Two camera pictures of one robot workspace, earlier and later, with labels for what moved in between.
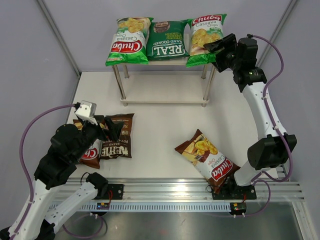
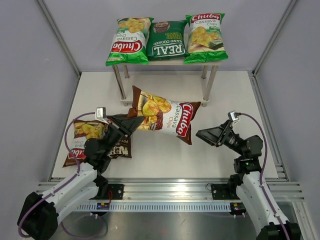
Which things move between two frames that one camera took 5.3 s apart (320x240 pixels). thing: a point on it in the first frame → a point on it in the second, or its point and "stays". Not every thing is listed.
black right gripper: x=230 y=43 → x=216 y=135
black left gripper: x=114 y=128 → x=124 y=127
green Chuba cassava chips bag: x=130 y=42 stays
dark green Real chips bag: x=165 y=39 stays
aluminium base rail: x=181 y=189 stays
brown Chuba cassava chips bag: x=216 y=168 → x=162 y=114
